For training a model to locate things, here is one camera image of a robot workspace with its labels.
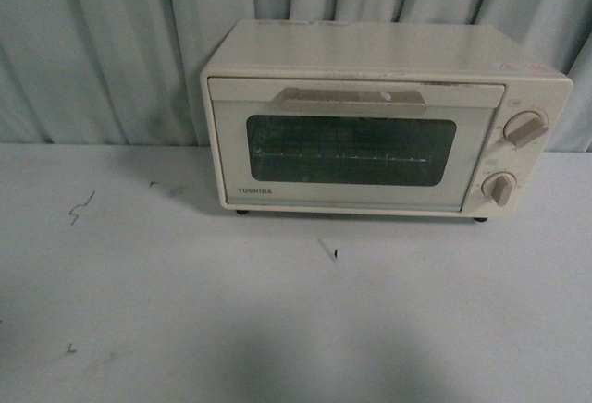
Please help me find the cream Toshiba toaster oven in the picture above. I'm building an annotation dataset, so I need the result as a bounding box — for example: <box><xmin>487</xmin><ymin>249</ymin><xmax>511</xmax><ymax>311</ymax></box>
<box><xmin>201</xmin><ymin>20</ymin><xmax>573</xmax><ymax>221</ymax></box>

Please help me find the beige lower oven knob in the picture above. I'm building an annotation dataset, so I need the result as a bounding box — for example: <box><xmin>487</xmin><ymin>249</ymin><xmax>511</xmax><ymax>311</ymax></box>
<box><xmin>481</xmin><ymin>172</ymin><xmax>516</xmax><ymax>207</ymax></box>

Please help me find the beige oven knob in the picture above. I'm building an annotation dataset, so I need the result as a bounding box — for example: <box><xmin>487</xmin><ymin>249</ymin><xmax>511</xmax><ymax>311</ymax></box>
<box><xmin>481</xmin><ymin>172</ymin><xmax>516</xmax><ymax>207</ymax></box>
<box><xmin>503</xmin><ymin>111</ymin><xmax>549</xmax><ymax>149</ymax></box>

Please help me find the beige upper oven knob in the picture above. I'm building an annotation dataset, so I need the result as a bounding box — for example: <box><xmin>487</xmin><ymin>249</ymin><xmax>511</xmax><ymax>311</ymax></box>
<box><xmin>503</xmin><ymin>111</ymin><xmax>549</xmax><ymax>149</ymax></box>

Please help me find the pale pleated curtain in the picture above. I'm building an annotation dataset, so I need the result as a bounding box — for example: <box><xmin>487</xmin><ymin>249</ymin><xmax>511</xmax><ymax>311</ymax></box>
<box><xmin>1</xmin><ymin>0</ymin><xmax>591</xmax><ymax>152</ymax></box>

